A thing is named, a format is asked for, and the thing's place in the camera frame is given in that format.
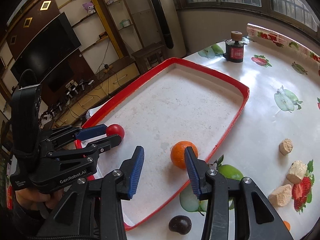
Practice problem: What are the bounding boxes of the large beige bread chunk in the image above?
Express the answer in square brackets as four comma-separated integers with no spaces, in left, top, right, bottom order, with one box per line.
[268,184,292,207]

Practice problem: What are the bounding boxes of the black television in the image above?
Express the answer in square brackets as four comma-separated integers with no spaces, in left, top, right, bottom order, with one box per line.
[11,12,81,83]

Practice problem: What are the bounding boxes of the person's left hand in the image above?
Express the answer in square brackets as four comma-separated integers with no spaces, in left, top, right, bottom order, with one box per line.
[15,189,64,210]

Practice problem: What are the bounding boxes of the dark purple plum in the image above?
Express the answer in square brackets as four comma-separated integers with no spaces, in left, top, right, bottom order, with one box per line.
[168,215,192,235]

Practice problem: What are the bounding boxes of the black red ink bottle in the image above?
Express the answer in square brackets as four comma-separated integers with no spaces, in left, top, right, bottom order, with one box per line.
[223,31,247,63]

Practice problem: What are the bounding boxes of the wooden shelf unit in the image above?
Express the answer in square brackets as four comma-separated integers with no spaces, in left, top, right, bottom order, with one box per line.
[55,0,162,73]

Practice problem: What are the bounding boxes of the round beige bread piece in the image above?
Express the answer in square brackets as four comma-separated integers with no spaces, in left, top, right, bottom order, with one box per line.
[279,138,293,155]

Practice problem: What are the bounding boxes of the red tomato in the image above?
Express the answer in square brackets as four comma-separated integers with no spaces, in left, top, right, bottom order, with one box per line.
[106,124,125,139]

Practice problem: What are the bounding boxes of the black standing pipe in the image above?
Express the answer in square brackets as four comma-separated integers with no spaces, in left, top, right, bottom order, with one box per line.
[150,0,174,49]

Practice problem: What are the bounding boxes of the fruit pattern tablecloth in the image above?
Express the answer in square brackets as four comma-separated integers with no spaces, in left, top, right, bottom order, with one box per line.
[126,23,320,240]

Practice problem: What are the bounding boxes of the orange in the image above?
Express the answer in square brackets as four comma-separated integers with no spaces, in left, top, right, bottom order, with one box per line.
[170,141,199,170]
[283,220,291,231]

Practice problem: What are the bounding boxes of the wooden tv cabinet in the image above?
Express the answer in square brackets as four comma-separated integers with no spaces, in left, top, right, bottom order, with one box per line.
[40,57,140,127]

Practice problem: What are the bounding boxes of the red rimmed white tray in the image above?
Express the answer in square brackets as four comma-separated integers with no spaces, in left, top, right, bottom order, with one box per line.
[84,58,249,230]

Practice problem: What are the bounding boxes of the purple plush toy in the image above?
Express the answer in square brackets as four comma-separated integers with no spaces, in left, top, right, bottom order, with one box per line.
[82,2,96,15]

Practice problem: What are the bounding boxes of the dark wooden stool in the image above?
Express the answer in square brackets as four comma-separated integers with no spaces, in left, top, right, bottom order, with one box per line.
[132,43,167,75]

